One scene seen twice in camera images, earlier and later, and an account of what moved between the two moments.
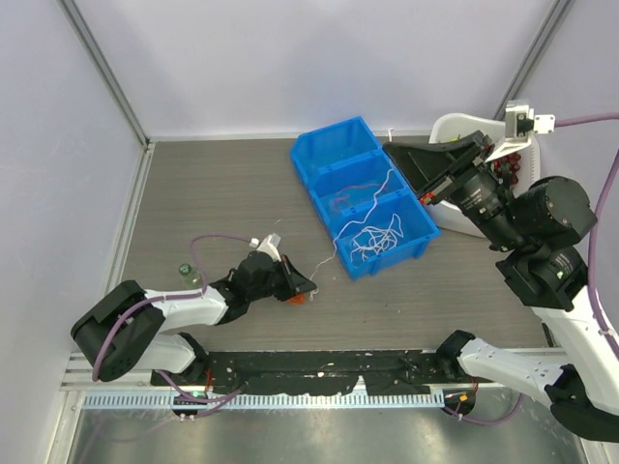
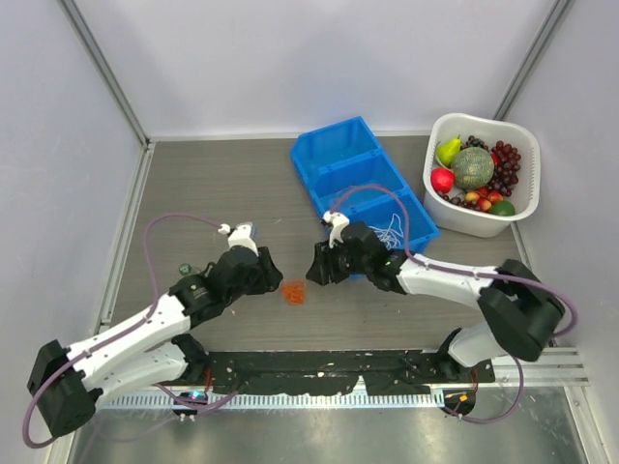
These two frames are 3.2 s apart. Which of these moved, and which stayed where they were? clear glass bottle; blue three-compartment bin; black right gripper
Moved: black right gripper
Stayed: clear glass bottle; blue three-compartment bin
